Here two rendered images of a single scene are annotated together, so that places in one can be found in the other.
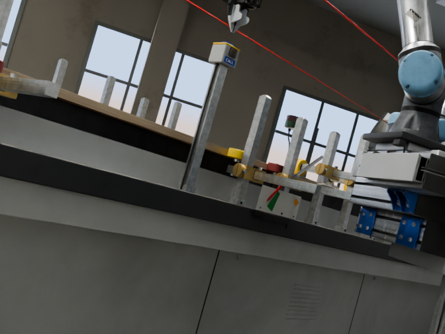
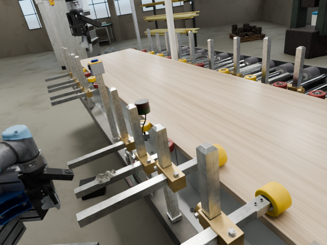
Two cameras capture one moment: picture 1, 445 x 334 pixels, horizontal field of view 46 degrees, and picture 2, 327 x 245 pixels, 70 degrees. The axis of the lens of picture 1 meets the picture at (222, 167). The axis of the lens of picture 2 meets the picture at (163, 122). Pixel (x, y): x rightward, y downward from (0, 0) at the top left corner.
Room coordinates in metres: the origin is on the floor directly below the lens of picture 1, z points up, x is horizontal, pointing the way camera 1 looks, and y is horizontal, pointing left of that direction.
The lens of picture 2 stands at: (2.56, -1.04, 1.47)
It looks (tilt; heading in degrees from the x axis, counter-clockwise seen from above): 28 degrees down; 110
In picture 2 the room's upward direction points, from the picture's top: 9 degrees counter-clockwise
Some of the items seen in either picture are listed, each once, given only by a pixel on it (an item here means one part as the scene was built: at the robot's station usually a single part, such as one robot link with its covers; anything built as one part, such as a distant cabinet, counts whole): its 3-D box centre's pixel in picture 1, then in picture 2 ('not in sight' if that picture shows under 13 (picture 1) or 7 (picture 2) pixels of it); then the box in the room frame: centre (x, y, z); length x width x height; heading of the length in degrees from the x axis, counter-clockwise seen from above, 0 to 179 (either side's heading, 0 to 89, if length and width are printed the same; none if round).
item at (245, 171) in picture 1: (248, 173); (127, 141); (1.99, -0.10, 0.83); 0.13 x 0.06 x 0.05; 134
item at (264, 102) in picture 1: (249, 156); (122, 130); (1.97, -0.09, 0.89); 0.03 x 0.03 x 0.48; 44
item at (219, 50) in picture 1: (224, 56); (96, 68); (1.79, 0.10, 1.18); 0.07 x 0.07 x 0.08; 44
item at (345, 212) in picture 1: (353, 183); (211, 220); (2.49, -0.62, 0.94); 0.03 x 0.03 x 0.48; 44
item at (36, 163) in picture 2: not in sight; (30, 162); (1.89, -0.58, 1.05); 0.08 x 0.08 x 0.05
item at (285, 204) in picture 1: (279, 203); (139, 173); (2.11, -0.26, 0.75); 0.26 x 0.01 x 0.10; 134
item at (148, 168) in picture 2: (288, 181); (145, 160); (2.16, -0.28, 0.85); 0.13 x 0.06 x 0.05; 134
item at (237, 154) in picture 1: (235, 163); (144, 131); (2.07, -0.05, 0.85); 0.08 x 0.08 x 0.11
